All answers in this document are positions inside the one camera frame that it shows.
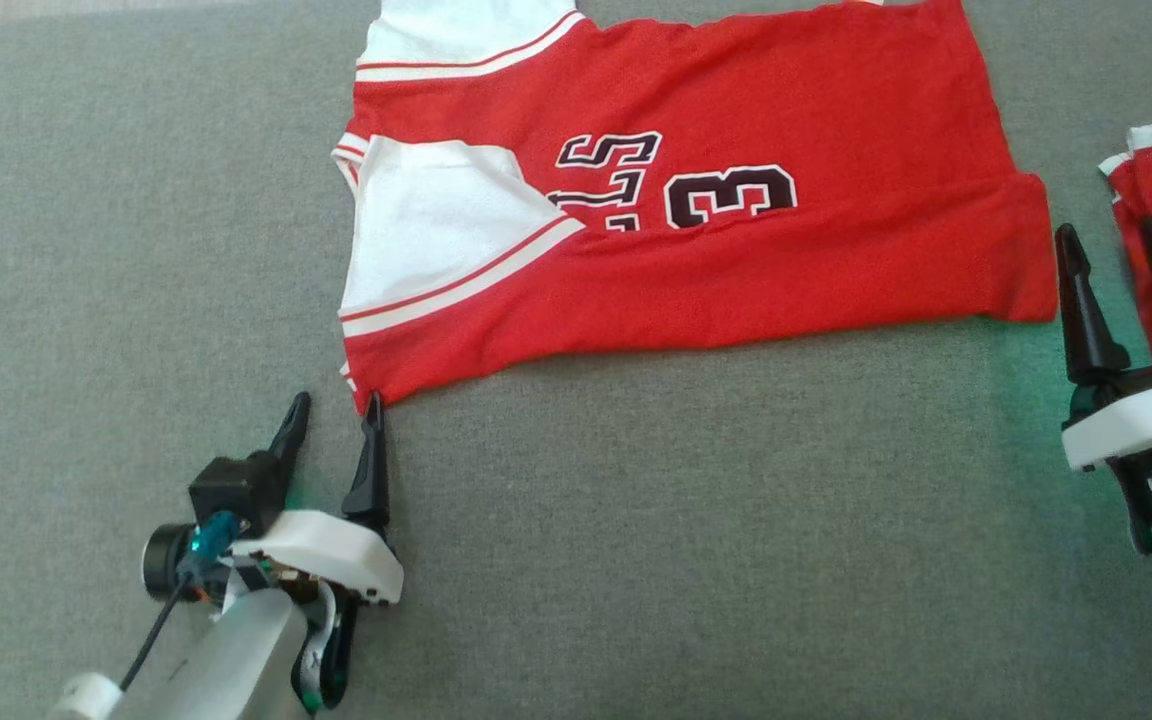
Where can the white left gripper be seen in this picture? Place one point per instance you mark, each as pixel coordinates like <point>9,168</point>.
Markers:
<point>326,555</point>

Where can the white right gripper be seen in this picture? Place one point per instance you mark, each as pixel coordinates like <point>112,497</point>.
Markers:
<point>1136,420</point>

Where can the red and white basketball jersey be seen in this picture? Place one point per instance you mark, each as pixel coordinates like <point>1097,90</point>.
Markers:
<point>736,280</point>

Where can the large grey sofa seat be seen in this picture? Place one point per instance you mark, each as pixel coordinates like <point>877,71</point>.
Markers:
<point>636,550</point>

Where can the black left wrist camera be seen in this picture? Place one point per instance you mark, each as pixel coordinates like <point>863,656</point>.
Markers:
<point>231,490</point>

